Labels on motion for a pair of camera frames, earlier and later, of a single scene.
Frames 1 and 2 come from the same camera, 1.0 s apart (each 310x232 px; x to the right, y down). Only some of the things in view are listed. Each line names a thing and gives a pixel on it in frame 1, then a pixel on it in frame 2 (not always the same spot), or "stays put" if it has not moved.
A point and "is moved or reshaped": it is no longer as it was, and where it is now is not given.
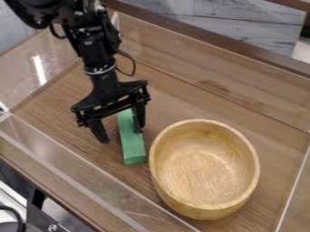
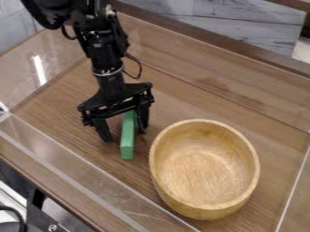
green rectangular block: x=132 y=139 is moved or reshaped
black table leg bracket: x=39 y=221 stays put
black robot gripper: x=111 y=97 stays put
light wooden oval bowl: x=203 y=164 stays put
